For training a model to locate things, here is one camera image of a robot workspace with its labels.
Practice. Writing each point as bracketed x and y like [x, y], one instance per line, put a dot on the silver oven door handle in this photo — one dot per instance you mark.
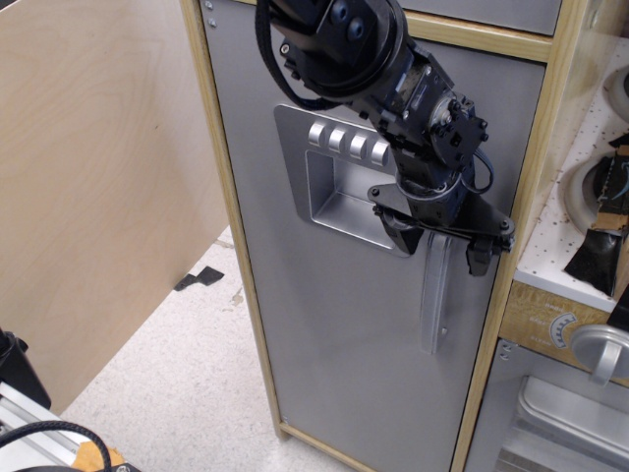
[591, 425]

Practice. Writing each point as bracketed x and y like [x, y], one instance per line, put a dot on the silver freezer door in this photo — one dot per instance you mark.
[536, 16]

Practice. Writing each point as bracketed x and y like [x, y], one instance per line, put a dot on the orange tape piece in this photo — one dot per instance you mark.
[89, 458]

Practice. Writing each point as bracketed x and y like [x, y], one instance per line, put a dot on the white speckled countertop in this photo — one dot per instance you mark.
[561, 228]

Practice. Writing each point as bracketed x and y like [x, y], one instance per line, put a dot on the black box at left edge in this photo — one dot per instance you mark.
[18, 372]

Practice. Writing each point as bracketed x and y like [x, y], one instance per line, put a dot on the silver fridge door handle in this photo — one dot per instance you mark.
[437, 269]

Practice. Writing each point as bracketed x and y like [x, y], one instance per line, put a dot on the silver oven door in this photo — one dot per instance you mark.
[504, 441]

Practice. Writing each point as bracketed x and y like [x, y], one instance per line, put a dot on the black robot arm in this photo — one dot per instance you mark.
[323, 54]

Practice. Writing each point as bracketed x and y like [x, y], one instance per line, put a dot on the silver oven knob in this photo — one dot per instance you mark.
[603, 350]

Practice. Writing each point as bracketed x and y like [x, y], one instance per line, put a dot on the black tape scrap on floor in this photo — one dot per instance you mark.
[207, 276]

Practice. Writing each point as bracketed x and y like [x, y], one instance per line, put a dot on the plywood side board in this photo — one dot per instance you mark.
[109, 187]

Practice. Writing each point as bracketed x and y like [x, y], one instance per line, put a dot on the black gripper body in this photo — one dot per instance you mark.
[454, 211]

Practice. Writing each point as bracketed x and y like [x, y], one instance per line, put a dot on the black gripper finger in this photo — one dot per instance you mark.
[480, 253]
[403, 231]

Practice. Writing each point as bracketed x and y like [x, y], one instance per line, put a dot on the silver ice dispenser panel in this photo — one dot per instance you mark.
[331, 165]

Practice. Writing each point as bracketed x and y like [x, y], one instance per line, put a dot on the wooden toy kitchen cabinet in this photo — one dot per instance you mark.
[528, 86]

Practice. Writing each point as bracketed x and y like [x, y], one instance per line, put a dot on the silver fridge door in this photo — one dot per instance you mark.
[341, 317]

